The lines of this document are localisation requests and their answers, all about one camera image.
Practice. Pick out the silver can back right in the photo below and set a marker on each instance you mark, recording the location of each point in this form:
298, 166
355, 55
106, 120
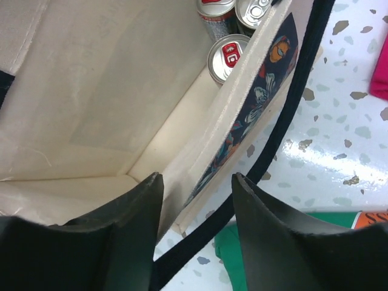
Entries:
249, 14

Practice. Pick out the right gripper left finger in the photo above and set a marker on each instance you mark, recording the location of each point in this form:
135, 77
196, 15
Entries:
109, 248

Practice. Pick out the silver can middle right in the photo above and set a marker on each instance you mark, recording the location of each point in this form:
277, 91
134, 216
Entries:
224, 55

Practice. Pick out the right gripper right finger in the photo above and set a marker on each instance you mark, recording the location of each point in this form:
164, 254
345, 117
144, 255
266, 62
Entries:
285, 249

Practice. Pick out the red folded cloth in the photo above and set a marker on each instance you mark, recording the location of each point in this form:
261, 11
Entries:
378, 83

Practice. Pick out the silver can red tab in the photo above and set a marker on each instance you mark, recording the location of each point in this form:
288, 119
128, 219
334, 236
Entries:
218, 16

